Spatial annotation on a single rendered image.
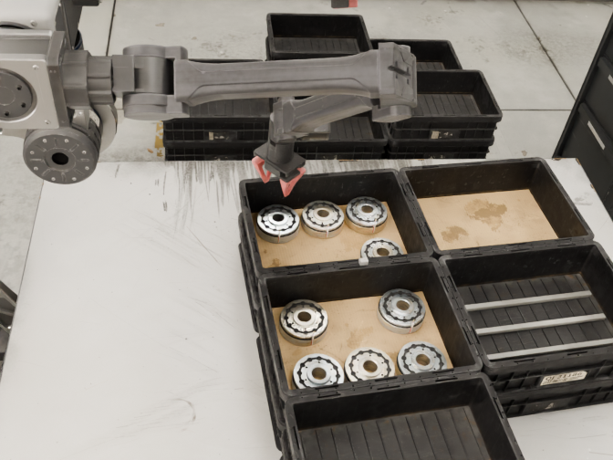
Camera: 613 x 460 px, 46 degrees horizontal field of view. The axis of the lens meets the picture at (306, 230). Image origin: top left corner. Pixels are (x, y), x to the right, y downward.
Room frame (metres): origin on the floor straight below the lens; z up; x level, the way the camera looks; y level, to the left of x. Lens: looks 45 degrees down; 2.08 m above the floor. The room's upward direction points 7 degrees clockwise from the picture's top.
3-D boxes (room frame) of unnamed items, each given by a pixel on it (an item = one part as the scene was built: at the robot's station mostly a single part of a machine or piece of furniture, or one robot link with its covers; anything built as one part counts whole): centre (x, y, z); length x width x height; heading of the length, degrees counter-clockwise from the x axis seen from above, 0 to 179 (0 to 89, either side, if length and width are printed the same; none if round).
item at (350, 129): (2.18, -0.03, 0.31); 0.40 x 0.30 x 0.34; 101
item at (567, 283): (1.02, -0.53, 0.87); 0.40 x 0.30 x 0.11; 106
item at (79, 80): (0.88, 0.35, 1.45); 0.09 x 0.08 x 0.12; 11
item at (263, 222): (1.23, 0.07, 0.86); 0.10 x 0.10 x 0.01
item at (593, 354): (1.02, -0.53, 0.92); 0.40 x 0.30 x 0.02; 106
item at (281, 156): (1.23, 0.08, 1.08); 0.10 x 0.07 x 0.07; 54
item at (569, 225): (1.30, -0.44, 0.87); 0.40 x 0.30 x 0.11; 106
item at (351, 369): (0.84, -0.16, 0.86); 0.10 x 0.10 x 0.01
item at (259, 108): (2.10, 0.36, 0.37); 0.40 x 0.30 x 0.45; 101
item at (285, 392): (0.90, -0.14, 0.92); 0.40 x 0.30 x 0.02; 106
